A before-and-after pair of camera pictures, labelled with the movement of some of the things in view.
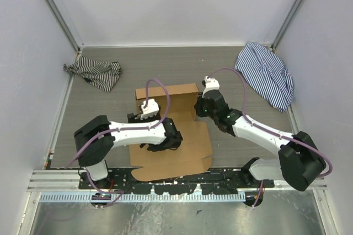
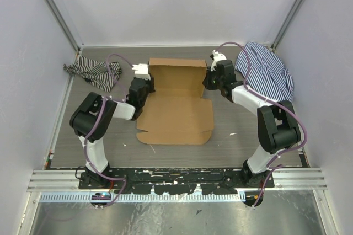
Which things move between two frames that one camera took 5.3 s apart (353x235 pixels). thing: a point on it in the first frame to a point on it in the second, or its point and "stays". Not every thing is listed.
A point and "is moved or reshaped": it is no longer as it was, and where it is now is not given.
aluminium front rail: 67,181 stays
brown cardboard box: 192,156 is moved or reshaped
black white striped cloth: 104,75 stays
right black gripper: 198,107 to 207,81
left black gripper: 136,118 to 150,82
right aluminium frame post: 294,10 stays
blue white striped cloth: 263,71 stays
